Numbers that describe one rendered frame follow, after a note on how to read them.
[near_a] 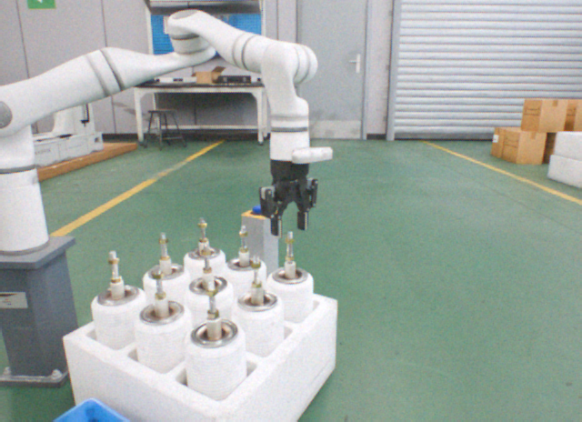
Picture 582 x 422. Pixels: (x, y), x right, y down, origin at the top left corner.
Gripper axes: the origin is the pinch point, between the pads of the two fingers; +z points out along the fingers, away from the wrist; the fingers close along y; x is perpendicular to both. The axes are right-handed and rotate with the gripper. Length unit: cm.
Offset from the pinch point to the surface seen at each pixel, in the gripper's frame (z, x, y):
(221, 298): 11.6, -3.2, 14.8
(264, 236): 9.3, -19.1, -8.8
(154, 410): 22.9, 2.3, 32.0
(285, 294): 12.4, 2.9, 3.8
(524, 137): 11, -58, -352
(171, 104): -14, -482, -217
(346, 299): 36, -13, -36
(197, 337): 10.5, 6.3, 25.3
